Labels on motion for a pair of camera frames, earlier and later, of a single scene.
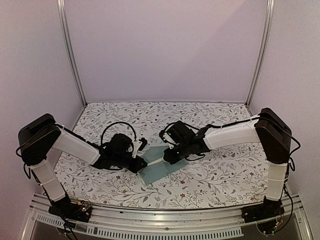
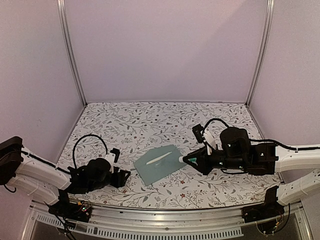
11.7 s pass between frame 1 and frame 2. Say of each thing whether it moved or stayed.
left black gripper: moved
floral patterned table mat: stayed
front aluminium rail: stayed
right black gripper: moved
